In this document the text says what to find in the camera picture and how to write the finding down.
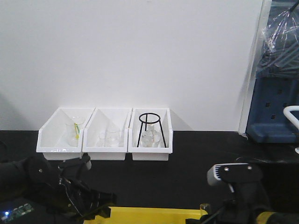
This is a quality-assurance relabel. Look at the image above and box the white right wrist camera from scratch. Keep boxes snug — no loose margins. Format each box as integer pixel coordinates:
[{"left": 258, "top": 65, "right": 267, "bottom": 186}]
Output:
[{"left": 206, "top": 163, "right": 263, "bottom": 186}]

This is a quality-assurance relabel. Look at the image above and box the clear plastic wrap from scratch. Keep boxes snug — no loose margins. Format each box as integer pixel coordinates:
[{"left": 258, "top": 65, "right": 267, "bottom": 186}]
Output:
[{"left": 256, "top": 0, "right": 299, "bottom": 79}]

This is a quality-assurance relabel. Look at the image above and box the white right storage bin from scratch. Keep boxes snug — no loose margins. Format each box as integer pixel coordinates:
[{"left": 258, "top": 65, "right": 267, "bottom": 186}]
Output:
[{"left": 128, "top": 108, "right": 173, "bottom": 161}]

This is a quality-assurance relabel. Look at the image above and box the glass beaker with yellow stick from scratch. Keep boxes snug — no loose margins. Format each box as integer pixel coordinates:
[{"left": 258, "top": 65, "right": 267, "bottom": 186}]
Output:
[{"left": 65, "top": 117, "right": 85, "bottom": 147}]

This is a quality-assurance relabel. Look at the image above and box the blue drying rack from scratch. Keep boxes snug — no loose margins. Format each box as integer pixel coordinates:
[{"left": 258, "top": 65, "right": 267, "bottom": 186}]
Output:
[{"left": 245, "top": 0, "right": 299, "bottom": 143}]

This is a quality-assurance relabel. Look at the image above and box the small glass beaker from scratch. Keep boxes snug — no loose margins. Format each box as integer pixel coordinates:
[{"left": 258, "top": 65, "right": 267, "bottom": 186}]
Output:
[{"left": 98, "top": 132, "right": 106, "bottom": 147}]

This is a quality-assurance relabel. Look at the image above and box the white left storage bin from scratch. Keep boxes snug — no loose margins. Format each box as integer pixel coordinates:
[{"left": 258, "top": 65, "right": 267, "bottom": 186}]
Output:
[{"left": 36, "top": 107, "right": 95, "bottom": 160}]

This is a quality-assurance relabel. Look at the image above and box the yellow plastic tray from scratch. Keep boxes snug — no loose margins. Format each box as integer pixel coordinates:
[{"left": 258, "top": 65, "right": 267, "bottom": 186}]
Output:
[{"left": 84, "top": 207, "right": 201, "bottom": 224}]

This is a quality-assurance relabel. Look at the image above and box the white faucet pipe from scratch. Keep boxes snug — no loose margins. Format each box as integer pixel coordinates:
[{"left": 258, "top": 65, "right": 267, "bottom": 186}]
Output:
[{"left": 282, "top": 106, "right": 299, "bottom": 154}]

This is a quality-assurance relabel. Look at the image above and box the white storage bin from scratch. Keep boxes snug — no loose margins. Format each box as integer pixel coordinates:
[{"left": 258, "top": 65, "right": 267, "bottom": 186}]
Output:
[
  {"left": 82, "top": 108, "right": 132, "bottom": 161},
  {"left": 128, "top": 108, "right": 173, "bottom": 161},
  {"left": 36, "top": 107, "right": 95, "bottom": 160}
]

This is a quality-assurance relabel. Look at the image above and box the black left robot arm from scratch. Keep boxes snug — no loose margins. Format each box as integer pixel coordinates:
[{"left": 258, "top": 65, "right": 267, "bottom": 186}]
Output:
[{"left": 0, "top": 154, "right": 117, "bottom": 221}]

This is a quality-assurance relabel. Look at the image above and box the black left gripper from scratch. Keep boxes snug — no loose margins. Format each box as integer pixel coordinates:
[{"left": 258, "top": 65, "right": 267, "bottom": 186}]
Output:
[{"left": 46, "top": 155, "right": 117, "bottom": 221}]

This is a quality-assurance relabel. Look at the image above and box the glass flask in bin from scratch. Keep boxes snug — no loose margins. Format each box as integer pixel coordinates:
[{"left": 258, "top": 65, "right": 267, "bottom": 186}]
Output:
[{"left": 140, "top": 124, "right": 161, "bottom": 147}]

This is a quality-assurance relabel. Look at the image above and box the medium glass beaker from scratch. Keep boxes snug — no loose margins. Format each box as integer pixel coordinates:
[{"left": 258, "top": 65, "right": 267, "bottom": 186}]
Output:
[{"left": 106, "top": 127, "right": 120, "bottom": 147}]

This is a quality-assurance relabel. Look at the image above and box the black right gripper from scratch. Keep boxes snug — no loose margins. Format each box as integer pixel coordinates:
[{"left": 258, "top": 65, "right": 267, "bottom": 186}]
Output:
[{"left": 200, "top": 182, "right": 271, "bottom": 224}]

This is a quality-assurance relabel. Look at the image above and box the black wire tripod stand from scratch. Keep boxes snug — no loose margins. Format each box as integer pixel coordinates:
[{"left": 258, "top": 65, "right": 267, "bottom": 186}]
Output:
[{"left": 136, "top": 112, "right": 169, "bottom": 148}]

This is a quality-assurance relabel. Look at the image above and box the white middle storage bin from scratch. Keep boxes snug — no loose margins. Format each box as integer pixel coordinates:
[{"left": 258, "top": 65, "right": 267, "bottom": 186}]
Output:
[{"left": 82, "top": 108, "right": 132, "bottom": 161}]

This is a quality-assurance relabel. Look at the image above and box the wide glass test tube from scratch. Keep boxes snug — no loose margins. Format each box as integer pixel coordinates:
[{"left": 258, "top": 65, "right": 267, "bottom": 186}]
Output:
[{"left": 199, "top": 203, "right": 210, "bottom": 216}]

